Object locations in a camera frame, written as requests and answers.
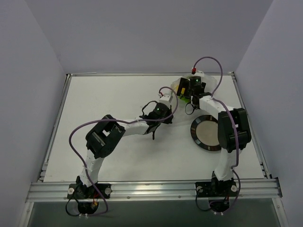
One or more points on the aluminium front rail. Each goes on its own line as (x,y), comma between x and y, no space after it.
(153,190)

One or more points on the clear plastic bag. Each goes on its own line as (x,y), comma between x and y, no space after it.
(206,102)

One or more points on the round dark rimmed plate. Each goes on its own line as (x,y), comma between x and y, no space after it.
(204,132)

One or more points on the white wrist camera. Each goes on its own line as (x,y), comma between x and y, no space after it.
(166,99)
(197,73)

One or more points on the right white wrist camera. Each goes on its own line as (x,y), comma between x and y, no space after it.
(197,73)

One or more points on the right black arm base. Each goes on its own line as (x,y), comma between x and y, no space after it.
(217,194)

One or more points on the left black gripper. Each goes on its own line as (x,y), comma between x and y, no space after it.
(166,113)

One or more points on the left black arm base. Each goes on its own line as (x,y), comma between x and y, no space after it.
(86,198)

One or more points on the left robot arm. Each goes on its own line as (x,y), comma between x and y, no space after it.
(103,138)

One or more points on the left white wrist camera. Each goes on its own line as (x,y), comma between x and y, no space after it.
(166,99)

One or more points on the green fake melon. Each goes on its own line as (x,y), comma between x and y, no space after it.
(185,99)

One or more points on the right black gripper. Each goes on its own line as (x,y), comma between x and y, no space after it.
(185,91)

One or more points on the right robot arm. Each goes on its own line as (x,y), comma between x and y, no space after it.
(233,128)

